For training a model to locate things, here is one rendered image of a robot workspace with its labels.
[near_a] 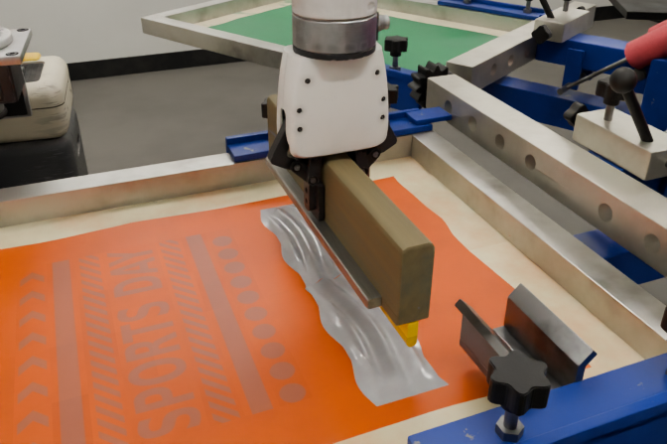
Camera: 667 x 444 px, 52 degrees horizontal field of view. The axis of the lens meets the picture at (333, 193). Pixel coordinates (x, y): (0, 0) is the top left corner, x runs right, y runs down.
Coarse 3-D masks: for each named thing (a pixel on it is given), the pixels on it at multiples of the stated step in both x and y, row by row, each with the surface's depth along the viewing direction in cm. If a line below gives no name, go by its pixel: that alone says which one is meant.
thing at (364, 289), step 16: (288, 176) 76; (288, 192) 74; (304, 208) 70; (320, 224) 67; (320, 240) 66; (336, 240) 65; (336, 256) 62; (352, 272) 60; (352, 288) 60; (368, 288) 58; (368, 304) 57
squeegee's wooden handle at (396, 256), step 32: (352, 160) 65; (352, 192) 60; (352, 224) 60; (384, 224) 55; (352, 256) 62; (384, 256) 55; (416, 256) 52; (384, 288) 56; (416, 288) 54; (416, 320) 56
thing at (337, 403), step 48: (432, 288) 72; (480, 288) 72; (288, 336) 66; (432, 336) 66; (0, 384) 60; (336, 384) 60; (480, 384) 60; (0, 432) 55; (192, 432) 55; (240, 432) 55; (288, 432) 55; (336, 432) 55
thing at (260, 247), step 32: (384, 192) 91; (128, 224) 84; (160, 224) 84; (192, 224) 84; (224, 224) 84; (256, 224) 84; (416, 224) 84; (0, 256) 78; (32, 256) 78; (64, 256) 78; (256, 256) 78; (0, 288) 72; (288, 288) 72; (0, 320) 68; (0, 352) 64
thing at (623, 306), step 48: (432, 144) 97; (0, 192) 84; (48, 192) 84; (96, 192) 86; (144, 192) 88; (192, 192) 91; (480, 192) 85; (528, 240) 77; (576, 240) 74; (576, 288) 70; (624, 288) 66; (624, 336) 65
